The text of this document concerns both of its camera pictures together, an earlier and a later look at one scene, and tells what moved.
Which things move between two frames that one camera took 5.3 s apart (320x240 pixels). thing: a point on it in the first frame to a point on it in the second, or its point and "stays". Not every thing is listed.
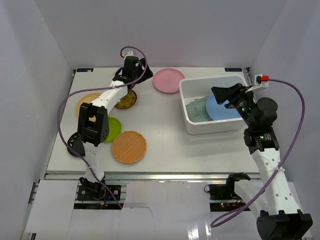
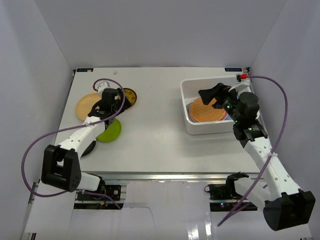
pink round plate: [167, 80] to [225, 116]
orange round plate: [87, 98] stays
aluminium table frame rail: [153, 176] stays
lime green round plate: [115, 128] stays
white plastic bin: [196, 87] stays
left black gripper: [144, 75] to [119, 103]
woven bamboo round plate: [129, 147] to [204, 113]
